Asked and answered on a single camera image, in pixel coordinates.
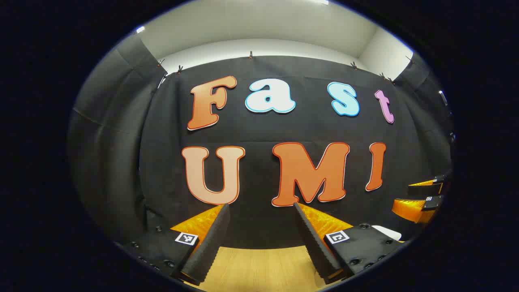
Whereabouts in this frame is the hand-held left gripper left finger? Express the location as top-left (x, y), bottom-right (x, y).
top-left (116, 204), bottom-right (231, 286)

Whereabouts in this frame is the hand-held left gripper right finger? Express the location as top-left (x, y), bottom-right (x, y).
top-left (293, 202), bottom-right (406, 285)

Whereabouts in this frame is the white desktop garbage bin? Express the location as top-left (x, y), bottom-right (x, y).
top-left (371, 225), bottom-right (403, 242)

